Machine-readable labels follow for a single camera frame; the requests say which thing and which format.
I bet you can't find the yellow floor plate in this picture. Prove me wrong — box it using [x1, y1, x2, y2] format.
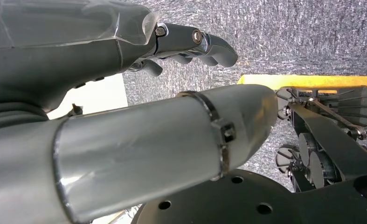
[237, 74, 367, 94]

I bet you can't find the black round base plate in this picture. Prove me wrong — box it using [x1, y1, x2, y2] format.
[131, 168, 367, 224]

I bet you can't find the white desk foot bar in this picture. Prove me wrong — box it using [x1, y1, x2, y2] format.
[47, 73, 141, 224]

